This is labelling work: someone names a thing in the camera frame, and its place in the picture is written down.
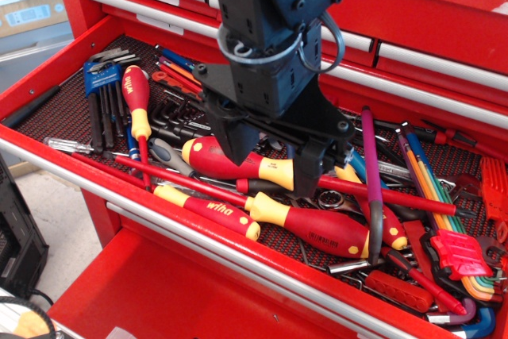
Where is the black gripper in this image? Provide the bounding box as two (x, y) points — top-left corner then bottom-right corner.
(194, 21), (354, 197)

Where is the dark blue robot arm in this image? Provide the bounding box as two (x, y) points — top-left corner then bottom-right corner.
(194, 0), (354, 196)

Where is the violet Allen key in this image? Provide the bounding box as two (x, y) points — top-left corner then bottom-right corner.
(361, 106), (383, 265)

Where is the black Allen key set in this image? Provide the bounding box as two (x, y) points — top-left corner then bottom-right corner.
(148, 98), (212, 147)

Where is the rainbow Allen key set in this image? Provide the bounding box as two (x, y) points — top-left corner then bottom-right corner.
(395, 121), (503, 304)

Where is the blue Allen key holder set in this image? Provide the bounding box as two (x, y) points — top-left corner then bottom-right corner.
(83, 48), (140, 153)

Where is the red Allen key holder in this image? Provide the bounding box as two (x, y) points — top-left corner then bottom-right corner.
(429, 229), (493, 281)

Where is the purple Allen key corner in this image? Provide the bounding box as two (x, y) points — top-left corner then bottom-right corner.
(426, 298), (477, 326)

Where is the blue Allen key corner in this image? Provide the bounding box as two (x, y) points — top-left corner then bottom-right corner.
(450, 307), (495, 339)

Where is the black red shaft screwdriver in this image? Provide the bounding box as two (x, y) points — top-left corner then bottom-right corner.
(236, 176), (477, 218)

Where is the large red yellow screwdriver centre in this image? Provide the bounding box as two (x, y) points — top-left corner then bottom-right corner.
(181, 136), (297, 191)

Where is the long red yellow Wiha screwdriver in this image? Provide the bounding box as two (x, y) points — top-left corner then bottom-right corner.
(71, 152), (261, 241)

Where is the big red yellow front screwdriver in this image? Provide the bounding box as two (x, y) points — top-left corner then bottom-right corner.
(112, 154), (370, 259)

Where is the orange utility knife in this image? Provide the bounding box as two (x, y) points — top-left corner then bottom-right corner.
(151, 71), (202, 101)

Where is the red yellow screwdriver right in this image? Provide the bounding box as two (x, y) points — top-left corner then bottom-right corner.
(335, 164), (408, 250)

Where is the blue pen tool back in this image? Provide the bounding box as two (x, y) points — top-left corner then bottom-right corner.
(155, 44), (194, 72)

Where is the small red yellow Wiha screwdriver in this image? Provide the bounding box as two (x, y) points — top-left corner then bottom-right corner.
(121, 64), (153, 192)

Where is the red probe screwdriver back right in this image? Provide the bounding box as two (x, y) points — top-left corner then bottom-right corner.
(423, 120), (507, 164)

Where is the red tool chest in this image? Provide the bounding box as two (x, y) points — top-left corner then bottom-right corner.
(1, 0), (507, 338)

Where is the red bit holder strip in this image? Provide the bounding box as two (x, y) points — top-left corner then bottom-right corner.
(365, 270), (434, 313)

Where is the slim red screwdriver front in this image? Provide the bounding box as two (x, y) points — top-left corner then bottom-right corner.
(381, 247), (466, 314)

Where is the black box on floor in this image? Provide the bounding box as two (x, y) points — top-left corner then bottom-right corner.
(1, 161), (49, 299)

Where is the silver ring spanner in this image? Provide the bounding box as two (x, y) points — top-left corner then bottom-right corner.
(275, 190), (362, 214)

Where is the grey black handle screwdriver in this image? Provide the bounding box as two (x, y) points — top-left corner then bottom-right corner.
(148, 138), (195, 177)

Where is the grey cable loop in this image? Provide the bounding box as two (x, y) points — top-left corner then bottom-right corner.
(297, 11), (346, 75)

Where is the clear handle screwdriver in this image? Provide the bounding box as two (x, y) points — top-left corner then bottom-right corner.
(43, 137), (132, 159)

